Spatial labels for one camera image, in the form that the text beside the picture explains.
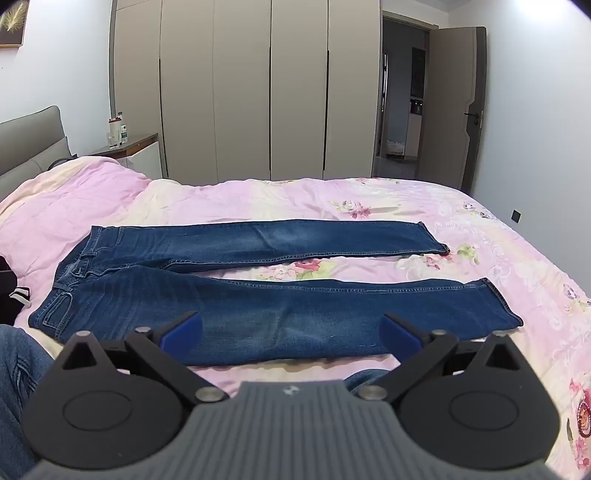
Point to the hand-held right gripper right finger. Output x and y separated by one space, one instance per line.
396 334

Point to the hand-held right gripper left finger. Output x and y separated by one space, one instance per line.
185 330

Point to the blue denim pants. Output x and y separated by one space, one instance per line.
258 295

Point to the person's leg in jeans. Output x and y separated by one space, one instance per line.
18 397

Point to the pink floral blanket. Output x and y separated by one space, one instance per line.
461 217

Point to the grey padded headboard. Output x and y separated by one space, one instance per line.
27 143

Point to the white nightstand with wooden top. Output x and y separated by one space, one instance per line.
138 154

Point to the white bag on nightstand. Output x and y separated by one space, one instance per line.
113 133

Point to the clear bottle with green label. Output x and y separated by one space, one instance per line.
123 130

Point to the grey-brown room door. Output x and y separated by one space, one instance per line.
455 106

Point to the beige wardrobe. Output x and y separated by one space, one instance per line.
244 87

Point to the black wall socket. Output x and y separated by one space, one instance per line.
516 215

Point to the framed feather wall picture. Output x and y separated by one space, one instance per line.
11 22

